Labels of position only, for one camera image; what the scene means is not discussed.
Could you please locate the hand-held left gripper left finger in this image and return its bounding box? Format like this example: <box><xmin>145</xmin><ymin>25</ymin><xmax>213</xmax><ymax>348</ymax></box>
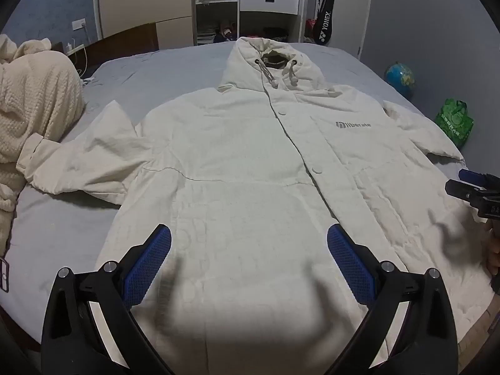
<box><xmin>41</xmin><ymin>223</ymin><xmax>174</xmax><ymax>375</ymax></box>

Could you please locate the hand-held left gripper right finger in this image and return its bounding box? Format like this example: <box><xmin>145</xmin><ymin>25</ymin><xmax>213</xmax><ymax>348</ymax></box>
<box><xmin>326</xmin><ymin>223</ymin><xmax>458</xmax><ymax>375</ymax></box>

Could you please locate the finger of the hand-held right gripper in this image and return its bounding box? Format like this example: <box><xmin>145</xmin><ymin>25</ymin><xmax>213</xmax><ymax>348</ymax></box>
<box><xmin>445</xmin><ymin>180</ymin><xmax>486</xmax><ymax>204</ymax></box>
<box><xmin>458</xmin><ymin>169</ymin><xmax>500</xmax><ymax>187</ymax></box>

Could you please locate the white hooded jacket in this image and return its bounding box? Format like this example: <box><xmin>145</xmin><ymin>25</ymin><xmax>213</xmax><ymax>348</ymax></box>
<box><xmin>16</xmin><ymin>36</ymin><xmax>493</xmax><ymax>375</ymax></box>

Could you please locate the stack of folded clothes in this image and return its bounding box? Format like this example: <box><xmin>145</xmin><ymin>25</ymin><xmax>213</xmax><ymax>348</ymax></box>
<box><xmin>197</xmin><ymin>25</ymin><xmax>218</xmax><ymax>45</ymax></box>

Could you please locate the dark clothes pile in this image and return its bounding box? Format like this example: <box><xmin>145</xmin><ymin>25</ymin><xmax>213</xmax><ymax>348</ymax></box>
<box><xmin>246</xmin><ymin>27</ymin><xmax>290</xmax><ymax>44</ymax></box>

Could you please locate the person's right hand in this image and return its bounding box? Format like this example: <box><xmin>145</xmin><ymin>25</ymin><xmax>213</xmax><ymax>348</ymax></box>
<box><xmin>485</xmin><ymin>221</ymin><xmax>500</xmax><ymax>278</ymax></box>

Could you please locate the green shopping bag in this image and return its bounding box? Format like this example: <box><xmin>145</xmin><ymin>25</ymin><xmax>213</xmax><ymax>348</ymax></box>
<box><xmin>434</xmin><ymin>98</ymin><xmax>475</xmax><ymax>149</ymax></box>

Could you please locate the bed with grey sheet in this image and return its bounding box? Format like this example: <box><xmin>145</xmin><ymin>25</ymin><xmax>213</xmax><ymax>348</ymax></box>
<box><xmin>0</xmin><ymin>41</ymin><xmax>500</xmax><ymax>344</ymax></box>

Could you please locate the blue globe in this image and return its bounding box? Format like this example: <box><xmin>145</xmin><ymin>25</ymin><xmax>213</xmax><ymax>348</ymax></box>
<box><xmin>384</xmin><ymin>62</ymin><xmax>415</xmax><ymax>100</ymax></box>

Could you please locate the cream fleece blanket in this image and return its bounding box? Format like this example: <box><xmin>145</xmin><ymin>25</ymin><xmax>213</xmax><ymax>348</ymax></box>
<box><xmin>0</xmin><ymin>33</ymin><xmax>87</xmax><ymax>256</ymax></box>

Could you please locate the black racket bag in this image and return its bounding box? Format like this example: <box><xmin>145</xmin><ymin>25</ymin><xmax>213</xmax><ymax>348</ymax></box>
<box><xmin>312</xmin><ymin>0</ymin><xmax>337</xmax><ymax>46</ymax></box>

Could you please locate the brown wooden headboard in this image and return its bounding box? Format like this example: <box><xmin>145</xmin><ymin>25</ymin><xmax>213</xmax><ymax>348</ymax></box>
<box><xmin>51</xmin><ymin>21</ymin><xmax>159</xmax><ymax>79</ymax></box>

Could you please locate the open wardrobe shelf unit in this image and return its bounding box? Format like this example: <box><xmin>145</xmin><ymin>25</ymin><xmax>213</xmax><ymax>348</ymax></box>
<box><xmin>191</xmin><ymin>0</ymin><xmax>241</xmax><ymax>46</ymax></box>

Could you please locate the beige wardrobe door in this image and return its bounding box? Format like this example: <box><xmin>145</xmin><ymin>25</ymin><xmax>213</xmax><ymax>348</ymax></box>
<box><xmin>94</xmin><ymin>0</ymin><xmax>196</xmax><ymax>49</ymax></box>

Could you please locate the white power strip with cables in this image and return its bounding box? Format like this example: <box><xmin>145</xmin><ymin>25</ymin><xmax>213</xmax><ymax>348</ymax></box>
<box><xmin>64</xmin><ymin>42</ymin><xmax>94</xmax><ymax>83</ymax></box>

